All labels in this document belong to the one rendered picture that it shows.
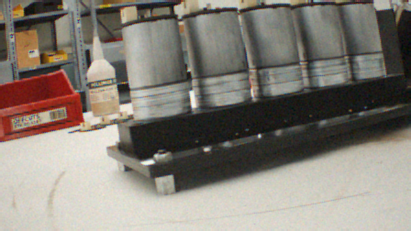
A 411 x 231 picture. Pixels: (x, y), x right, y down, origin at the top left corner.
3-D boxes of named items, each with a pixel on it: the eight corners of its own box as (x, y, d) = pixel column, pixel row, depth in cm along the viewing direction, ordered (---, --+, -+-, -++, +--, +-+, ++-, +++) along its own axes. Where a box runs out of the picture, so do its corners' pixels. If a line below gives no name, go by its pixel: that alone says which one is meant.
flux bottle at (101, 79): (96, 116, 59) (84, 29, 58) (89, 116, 62) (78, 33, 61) (124, 111, 60) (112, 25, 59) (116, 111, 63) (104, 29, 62)
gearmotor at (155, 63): (205, 134, 22) (185, 9, 22) (147, 145, 21) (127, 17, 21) (183, 130, 24) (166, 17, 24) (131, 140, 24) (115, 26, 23)
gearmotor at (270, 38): (317, 109, 24) (299, 0, 24) (272, 119, 23) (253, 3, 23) (291, 108, 26) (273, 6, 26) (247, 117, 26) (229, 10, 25)
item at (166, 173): (380, 108, 30) (378, 89, 29) (461, 112, 23) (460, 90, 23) (109, 170, 24) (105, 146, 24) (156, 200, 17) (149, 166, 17)
